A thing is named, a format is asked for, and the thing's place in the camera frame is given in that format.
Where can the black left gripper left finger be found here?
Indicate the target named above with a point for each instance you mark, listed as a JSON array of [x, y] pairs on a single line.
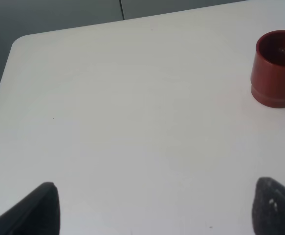
[[36, 214]]

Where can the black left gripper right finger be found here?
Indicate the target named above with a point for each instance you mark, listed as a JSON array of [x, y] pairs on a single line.
[[268, 209]]

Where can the red plastic cup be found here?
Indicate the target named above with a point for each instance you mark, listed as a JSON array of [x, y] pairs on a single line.
[[268, 72]]

